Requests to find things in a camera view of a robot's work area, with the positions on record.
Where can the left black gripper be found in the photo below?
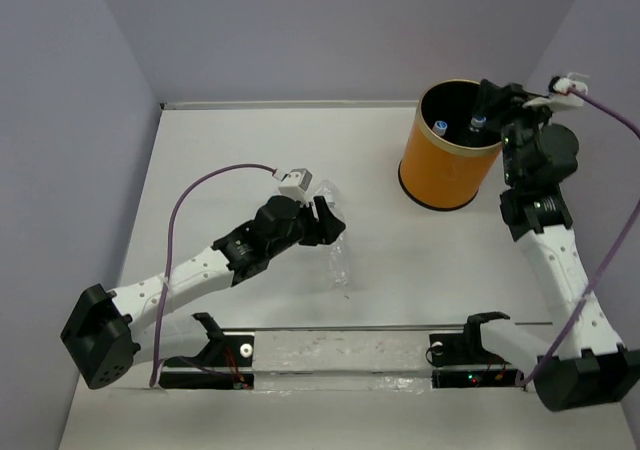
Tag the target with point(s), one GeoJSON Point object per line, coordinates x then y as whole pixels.
{"type": "Point", "coordinates": [325, 230]}

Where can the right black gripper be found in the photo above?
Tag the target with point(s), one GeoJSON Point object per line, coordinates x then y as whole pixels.
{"type": "Point", "coordinates": [509, 97]}

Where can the clear bottle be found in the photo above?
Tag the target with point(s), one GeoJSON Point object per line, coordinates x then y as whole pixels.
{"type": "Point", "coordinates": [338, 263]}
{"type": "Point", "coordinates": [332, 195]}
{"type": "Point", "coordinates": [440, 128]}
{"type": "Point", "coordinates": [477, 135]}

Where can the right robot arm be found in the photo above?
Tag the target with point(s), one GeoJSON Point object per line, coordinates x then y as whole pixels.
{"type": "Point", "coordinates": [588, 363]}

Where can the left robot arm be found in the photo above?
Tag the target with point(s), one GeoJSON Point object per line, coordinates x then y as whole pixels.
{"type": "Point", "coordinates": [109, 331]}

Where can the orange cylindrical bin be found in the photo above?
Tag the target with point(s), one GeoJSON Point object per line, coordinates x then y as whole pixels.
{"type": "Point", "coordinates": [443, 173]}

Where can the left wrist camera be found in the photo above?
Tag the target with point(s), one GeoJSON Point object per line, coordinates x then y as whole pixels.
{"type": "Point", "coordinates": [294, 184]}

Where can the metal rail front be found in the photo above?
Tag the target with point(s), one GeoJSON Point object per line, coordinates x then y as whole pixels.
{"type": "Point", "coordinates": [423, 327]}

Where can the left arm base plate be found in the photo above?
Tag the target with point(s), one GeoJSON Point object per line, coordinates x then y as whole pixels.
{"type": "Point", "coordinates": [227, 366]}

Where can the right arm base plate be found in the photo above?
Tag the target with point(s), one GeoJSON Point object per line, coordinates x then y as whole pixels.
{"type": "Point", "coordinates": [456, 366]}

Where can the metal rail back edge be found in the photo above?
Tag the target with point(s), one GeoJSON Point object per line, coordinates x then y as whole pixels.
{"type": "Point", "coordinates": [285, 104]}

